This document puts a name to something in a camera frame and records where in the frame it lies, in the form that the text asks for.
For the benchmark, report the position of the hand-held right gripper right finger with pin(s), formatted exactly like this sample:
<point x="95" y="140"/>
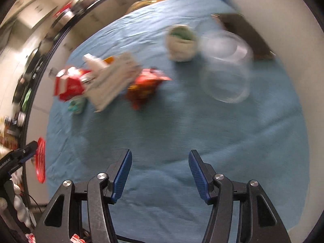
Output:
<point x="198" y="177"/>

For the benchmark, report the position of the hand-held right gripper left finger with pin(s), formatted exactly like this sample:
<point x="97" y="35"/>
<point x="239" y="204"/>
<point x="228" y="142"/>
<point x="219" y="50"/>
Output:
<point x="122" y="173"/>

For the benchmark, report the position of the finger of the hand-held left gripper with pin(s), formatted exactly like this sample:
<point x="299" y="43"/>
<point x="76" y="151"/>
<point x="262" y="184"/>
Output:
<point x="26" y="151"/>

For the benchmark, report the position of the red mesh plastic basket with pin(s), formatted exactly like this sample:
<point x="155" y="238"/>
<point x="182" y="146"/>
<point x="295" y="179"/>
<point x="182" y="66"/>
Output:
<point x="40" y="162"/>

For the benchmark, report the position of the person's left hand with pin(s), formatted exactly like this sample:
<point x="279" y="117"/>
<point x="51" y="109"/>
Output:
<point x="19" y="197"/>

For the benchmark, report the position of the blue cloth table cover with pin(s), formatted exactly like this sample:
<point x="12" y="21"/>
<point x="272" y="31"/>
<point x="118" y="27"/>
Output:
<point x="177" y="131"/>

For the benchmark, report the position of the small teal packet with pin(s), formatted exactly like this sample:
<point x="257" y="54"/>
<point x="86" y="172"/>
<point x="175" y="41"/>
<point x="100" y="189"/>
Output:
<point x="76" y="106"/>

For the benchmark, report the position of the red and white carton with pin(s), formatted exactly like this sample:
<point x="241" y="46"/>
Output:
<point x="69" y="86"/>

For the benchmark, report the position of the red snack packet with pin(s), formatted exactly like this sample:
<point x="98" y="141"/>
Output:
<point x="144" y="83"/>

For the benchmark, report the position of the clear plastic container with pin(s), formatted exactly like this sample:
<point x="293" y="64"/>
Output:
<point x="235" y="55"/>

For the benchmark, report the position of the white bowl with green contents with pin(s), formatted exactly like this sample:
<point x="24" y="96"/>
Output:
<point x="179" y="50"/>

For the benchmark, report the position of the dark brown board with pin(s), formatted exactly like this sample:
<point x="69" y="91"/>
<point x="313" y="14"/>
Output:
<point x="250" y="35"/>

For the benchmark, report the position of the golden foil packet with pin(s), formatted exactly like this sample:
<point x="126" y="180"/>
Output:
<point x="141" y="5"/>

